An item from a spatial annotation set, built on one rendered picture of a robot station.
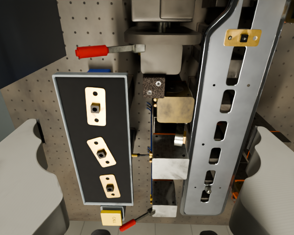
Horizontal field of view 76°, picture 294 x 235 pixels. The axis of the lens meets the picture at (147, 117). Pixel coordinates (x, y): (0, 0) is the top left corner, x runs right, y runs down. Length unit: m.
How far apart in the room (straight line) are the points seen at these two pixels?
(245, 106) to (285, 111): 0.50
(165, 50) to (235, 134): 0.37
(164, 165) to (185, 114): 0.15
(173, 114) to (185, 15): 0.25
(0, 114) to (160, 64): 1.90
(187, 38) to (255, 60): 0.30
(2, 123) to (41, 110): 1.23
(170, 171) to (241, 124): 0.26
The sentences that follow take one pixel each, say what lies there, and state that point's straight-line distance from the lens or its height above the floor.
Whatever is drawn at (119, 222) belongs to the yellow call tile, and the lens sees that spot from 0.66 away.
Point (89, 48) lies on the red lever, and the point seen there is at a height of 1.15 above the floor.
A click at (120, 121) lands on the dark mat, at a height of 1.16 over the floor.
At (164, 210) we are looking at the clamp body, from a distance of 0.78.
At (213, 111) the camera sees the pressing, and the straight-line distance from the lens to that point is 0.59.
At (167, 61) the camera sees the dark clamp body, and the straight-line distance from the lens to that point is 0.43.
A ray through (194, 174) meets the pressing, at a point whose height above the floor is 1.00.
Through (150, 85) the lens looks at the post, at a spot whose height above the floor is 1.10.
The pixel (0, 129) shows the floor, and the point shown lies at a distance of 2.31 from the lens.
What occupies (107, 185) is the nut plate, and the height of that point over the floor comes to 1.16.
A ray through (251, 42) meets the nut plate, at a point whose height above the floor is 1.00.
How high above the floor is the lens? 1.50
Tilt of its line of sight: 61 degrees down
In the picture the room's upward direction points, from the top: 178 degrees counter-clockwise
